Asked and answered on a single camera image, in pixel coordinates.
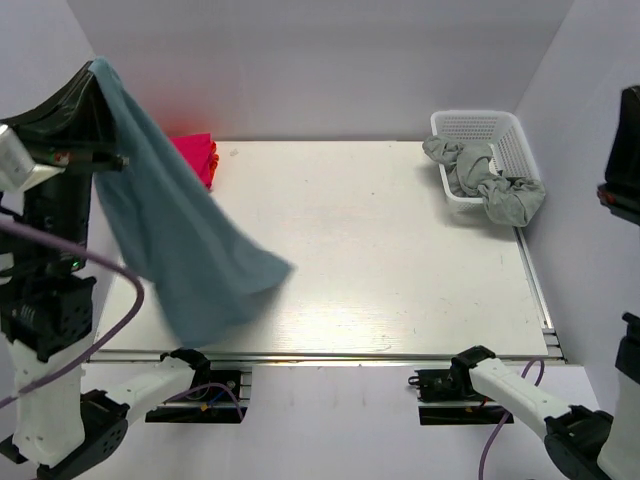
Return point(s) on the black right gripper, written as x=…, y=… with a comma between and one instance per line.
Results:
x=621, y=188

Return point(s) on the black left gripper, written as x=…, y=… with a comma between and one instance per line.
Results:
x=75, y=129

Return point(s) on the blue-grey t-shirt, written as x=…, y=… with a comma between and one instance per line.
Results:
x=208, y=276

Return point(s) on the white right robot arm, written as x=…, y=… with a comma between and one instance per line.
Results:
x=581, y=441

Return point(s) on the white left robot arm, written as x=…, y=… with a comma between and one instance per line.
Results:
x=46, y=319

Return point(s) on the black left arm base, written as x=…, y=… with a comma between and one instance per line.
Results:
x=208, y=406

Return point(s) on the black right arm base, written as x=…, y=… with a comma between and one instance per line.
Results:
x=442, y=403

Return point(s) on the crumpled grey t-shirt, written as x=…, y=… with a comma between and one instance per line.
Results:
x=511, y=201

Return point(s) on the folded magenta t-shirt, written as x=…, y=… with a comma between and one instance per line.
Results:
x=195, y=150

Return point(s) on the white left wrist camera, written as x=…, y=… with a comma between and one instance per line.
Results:
x=18, y=171

